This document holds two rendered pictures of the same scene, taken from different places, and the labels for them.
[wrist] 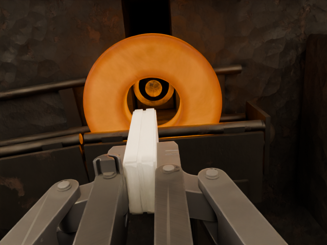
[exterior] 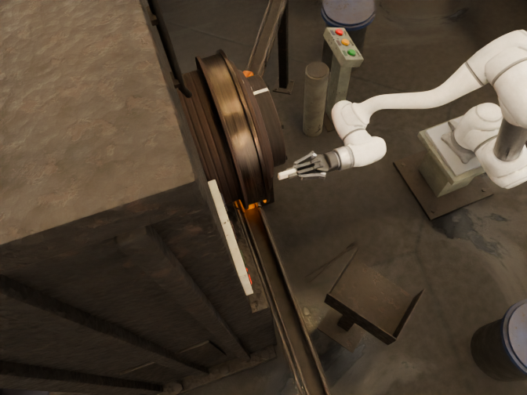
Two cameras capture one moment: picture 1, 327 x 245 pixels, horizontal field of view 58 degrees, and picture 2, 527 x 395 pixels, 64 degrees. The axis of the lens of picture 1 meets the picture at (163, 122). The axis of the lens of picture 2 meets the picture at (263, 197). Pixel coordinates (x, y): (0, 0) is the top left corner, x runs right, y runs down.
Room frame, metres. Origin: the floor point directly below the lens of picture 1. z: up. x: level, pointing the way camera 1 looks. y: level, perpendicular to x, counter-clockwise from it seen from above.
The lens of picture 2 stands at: (0.44, 0.76, 2.15)
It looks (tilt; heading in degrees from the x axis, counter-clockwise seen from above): 63 degrees down; 257
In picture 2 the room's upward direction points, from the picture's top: 7 degrees counter-clockwise
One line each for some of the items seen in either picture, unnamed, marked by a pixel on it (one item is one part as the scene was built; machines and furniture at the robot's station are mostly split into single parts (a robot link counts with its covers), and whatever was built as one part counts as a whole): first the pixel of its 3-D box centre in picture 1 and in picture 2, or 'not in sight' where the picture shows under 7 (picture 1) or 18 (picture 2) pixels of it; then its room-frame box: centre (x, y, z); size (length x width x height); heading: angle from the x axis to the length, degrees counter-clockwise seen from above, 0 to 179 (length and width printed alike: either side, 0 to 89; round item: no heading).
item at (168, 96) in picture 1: (154, 71); not in sight; (0.57, 0.01, 0.74); 0.30 x 0.06 x 0.07; 0
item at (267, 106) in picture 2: not in sight; (264, 121); (0.23, 0.01, 1.11); 0.28 x 0.06 x 0.28; 90
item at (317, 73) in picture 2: not in sight; (314, 102); (-0.25, -0.62, 0.26); 0.12 x 0.12 x 0.52
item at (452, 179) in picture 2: not in sight; (463, 146); (-0.80, -0.03, 0.33); 0.32 x 0.32 x 0.04; 2
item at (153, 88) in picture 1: (154, 78); not in sight; (0.49, 0.01, 0.74); 0.17 x 0.04 x 0.04; 0
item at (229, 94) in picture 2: not in sight; (234, 132); (0.33, 0.01, 1.11); 0.47 x 0.06 x 0.47; 90
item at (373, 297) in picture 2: not in sight; (360, 312); (0.03, 0.53, 0.36); 0.26 x 0.20 x 0.72; 125
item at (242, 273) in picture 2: not in sight; (231, 238); (0.44, 0.35, 1.15); 0.26 x 0.02 x 0.18; 90
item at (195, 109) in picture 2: not in sight; (207, 139); (0.41, 0.01, 1.11); 0.47 x 0.10 x 0.47; 90
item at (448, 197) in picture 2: not in sight; (450, 164); (-0.80, -0.03, 0.16); 0.40 x 0.40 x 0.31; 2
